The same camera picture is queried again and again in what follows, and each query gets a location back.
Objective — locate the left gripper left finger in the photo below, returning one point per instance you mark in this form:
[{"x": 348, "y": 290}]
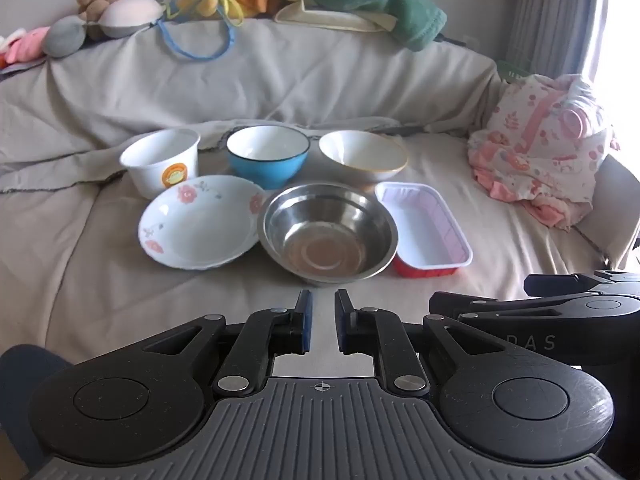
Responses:
[{"x": 265, "y": 335}]

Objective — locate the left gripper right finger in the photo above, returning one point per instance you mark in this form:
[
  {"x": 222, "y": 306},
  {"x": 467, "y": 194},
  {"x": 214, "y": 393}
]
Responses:
[{"x": 381, "y": 335}]

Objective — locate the stainless steel bowl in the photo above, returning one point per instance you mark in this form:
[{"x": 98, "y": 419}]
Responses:
[{"x": 327, "y": 233}]

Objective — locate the red white plastic tray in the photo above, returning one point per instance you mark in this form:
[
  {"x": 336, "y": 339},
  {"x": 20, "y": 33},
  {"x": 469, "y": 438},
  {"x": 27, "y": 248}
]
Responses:
[{"x": 430, "y": 240}]

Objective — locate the white floral plate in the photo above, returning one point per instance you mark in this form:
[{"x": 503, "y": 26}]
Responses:
[{"x": 203, "y": 223}]

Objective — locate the white bowl yellow rim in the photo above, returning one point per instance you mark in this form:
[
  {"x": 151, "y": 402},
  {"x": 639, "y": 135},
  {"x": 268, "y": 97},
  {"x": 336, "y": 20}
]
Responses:
[{"x": 360, "y": 157}]

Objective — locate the blue enamel bowl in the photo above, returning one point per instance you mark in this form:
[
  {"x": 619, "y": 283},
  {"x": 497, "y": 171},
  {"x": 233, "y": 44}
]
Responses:
[{"x": 269, "y": 156}]

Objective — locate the white paper cup bowl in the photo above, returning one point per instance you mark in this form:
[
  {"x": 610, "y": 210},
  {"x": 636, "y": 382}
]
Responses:
[{"x": 161, "y": 160}]

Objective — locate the pink floral baby cloth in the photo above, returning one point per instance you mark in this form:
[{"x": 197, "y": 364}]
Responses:
[{"x": 542, "y": 147}]

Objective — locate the grey sofa blanket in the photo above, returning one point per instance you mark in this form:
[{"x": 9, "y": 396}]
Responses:
[{"x": 74, "y": 279}]

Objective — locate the grey curtain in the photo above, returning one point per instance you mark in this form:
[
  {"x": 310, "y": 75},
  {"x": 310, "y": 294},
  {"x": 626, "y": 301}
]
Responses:
[{"x": 557, "y": 37}]

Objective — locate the cream cloth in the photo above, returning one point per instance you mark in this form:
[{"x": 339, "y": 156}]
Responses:
[{"x": 299, "y": 13}]

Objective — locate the yellow orange plush toy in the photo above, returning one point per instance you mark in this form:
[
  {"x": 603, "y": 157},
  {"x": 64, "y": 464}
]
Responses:
[{"x": 236, "y": 11}]

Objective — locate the pink grey round plush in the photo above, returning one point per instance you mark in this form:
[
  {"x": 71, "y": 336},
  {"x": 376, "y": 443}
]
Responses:
[{"x": 125, "y": 17}]

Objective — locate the grey plush ball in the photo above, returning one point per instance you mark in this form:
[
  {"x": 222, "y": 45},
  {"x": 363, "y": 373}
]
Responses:
[{"x": 65, "y": 37}]

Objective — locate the pink white plush toy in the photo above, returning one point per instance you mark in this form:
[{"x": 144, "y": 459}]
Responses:
[{"x": 22, "y": 46}]

